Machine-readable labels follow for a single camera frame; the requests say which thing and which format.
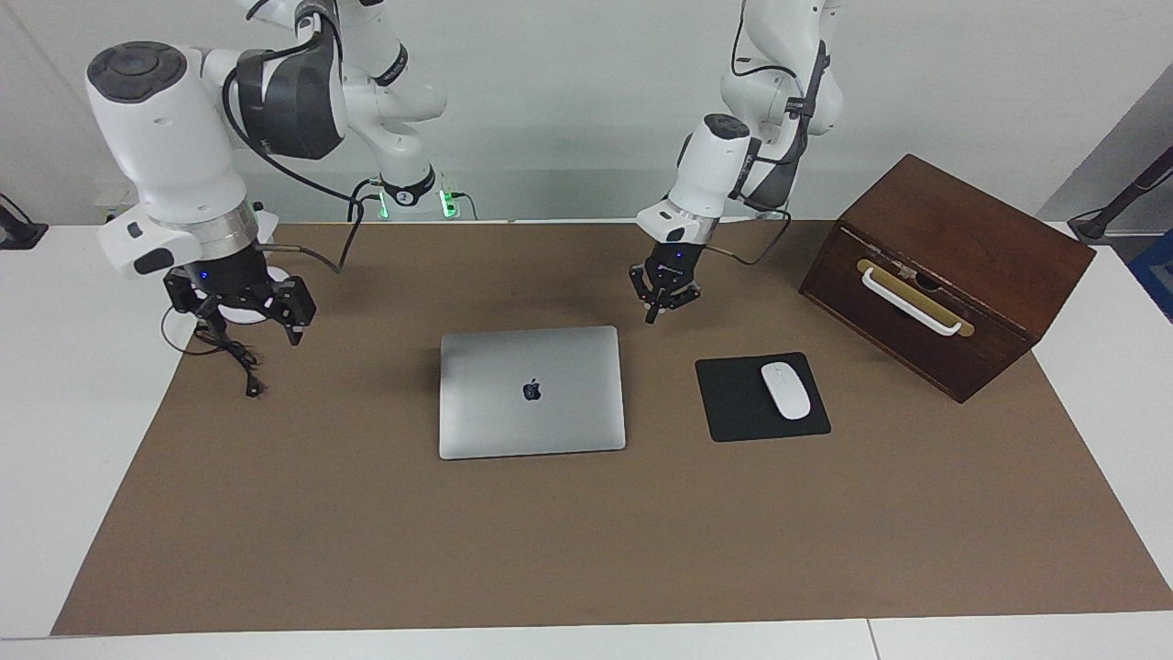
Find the silver grey laptop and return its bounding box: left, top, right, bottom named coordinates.
left=438, top=325, right=628, bottom=461

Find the black mouse pad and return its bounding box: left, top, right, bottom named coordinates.
left=695, top=352, right=832, bottom=444

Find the white computer mouse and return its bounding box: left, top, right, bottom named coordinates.
left=761, top=362, right=813, bottom=421

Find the black clamp stand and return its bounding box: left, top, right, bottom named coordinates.
left=0, top=195, right=49, bottom=250

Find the brass plate on box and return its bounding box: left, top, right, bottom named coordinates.
left=857, top=259, right=975, bottom=338

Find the brown table mat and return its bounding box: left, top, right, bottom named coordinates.
left=50, top=220, right=1173, bottom=636

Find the dark brown wooden box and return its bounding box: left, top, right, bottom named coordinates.
left=799, top=153, right=1097, bottom=404

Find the black tripod stand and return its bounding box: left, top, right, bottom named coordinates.
left=1068, top=147, right=1173, bottom=244

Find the blue object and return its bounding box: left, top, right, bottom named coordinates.
left=1130, top=229, right=1173, bottom=322

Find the black power cable with plug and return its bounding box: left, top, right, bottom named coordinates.
left=163, top=307, right=267, bottom=400

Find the dark left arm cable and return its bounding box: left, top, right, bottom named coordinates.
left=710, top=41, right=830, bottom=267

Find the dark arm cable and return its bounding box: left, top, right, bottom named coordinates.
left=220, top=9, right=386, bottom=276
left=710, top=41, right=830, bottom=267

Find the dark right arm cable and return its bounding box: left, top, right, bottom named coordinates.
left=220, top=9, right=386, bottom=276

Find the white box handle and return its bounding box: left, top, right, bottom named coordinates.
left=861, top=268, right=963, bottom=336

